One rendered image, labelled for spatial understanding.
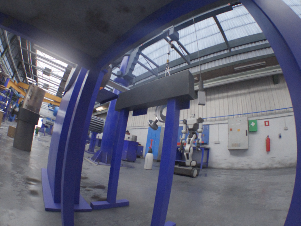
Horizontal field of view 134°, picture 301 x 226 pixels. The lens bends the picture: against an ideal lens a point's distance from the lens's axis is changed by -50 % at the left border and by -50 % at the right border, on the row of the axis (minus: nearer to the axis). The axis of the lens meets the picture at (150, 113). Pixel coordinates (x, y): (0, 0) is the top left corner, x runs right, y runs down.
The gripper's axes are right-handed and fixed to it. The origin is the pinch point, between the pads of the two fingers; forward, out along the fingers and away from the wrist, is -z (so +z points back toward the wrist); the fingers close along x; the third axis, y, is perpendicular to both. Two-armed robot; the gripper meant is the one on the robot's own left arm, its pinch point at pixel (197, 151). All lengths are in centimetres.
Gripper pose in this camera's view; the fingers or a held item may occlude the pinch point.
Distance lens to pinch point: 295.7
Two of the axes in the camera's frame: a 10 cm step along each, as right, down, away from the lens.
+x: -6.7, -4.8, -5.7
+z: 2.7, -8.7, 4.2
